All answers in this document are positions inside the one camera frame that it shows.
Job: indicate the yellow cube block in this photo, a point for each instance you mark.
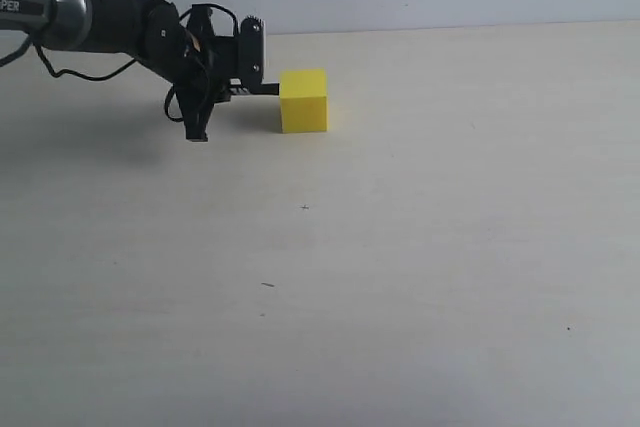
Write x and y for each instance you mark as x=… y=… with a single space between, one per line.
x=303 y=98

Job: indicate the black and white marker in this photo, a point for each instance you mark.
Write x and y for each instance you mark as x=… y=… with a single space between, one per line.
x=269 y=89

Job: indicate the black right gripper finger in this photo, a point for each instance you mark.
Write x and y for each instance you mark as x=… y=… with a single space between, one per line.
x=196 y=107

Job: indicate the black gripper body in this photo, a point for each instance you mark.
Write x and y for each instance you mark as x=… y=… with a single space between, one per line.
x=235 y=59

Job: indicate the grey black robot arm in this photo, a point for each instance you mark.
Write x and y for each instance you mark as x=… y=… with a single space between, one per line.
x=202 y=67

